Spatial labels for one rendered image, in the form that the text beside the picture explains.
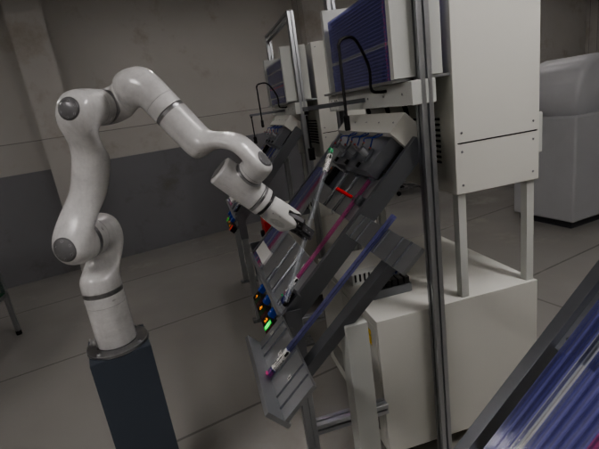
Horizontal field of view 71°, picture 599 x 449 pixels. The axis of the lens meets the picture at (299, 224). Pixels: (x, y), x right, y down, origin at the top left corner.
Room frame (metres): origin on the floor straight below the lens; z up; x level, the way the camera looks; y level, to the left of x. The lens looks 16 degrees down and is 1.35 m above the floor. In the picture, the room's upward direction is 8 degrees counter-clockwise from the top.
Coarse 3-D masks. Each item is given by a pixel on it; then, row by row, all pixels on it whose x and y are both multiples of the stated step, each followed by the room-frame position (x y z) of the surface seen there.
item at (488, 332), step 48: (480, 288) 1.40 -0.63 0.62; (528, 288) 1.40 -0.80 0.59; (384, 336) 1.28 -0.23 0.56; (480, 336) 1.35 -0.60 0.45; (528, 336) 1.40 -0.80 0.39; (384, 384) 1.27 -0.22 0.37; (432, 384) 1.31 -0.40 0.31; (480, 384) 1.35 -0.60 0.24; (384, 432) 1.29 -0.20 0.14; (432, 432) 1.31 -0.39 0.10
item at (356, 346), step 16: (352, 336) 0.93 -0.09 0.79; (368, 336) 0.94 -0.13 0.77; (352, 352) 0.93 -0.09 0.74; (368, 352) 0.94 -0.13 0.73; (352, 368) 0.93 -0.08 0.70; (368, 368) 0.94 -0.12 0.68; (352, 384) 0.93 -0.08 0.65; (368, 384) 0.94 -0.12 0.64; (352, 400) 0.95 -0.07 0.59; (368, 400) 0.94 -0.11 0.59; (352, 416) 0.97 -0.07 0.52; (368, 416) 0.94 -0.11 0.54; (368, 432) 0.93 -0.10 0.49; (368, 448) 0.93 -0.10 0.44
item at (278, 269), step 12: (288, 240) 1.64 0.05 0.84; (276, 252) 1.65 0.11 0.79; (288, 252) 1.55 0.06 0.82; (276, 264) 1.57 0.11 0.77; (288, 264) 1.48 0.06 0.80; (300, 264) 1.39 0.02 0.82; (312, 264) 1.31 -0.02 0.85; (276, 276) 1.49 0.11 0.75; (288, 276) 1.40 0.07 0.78; (300, 276) 1.31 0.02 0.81; (276, 288) 1.40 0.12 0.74
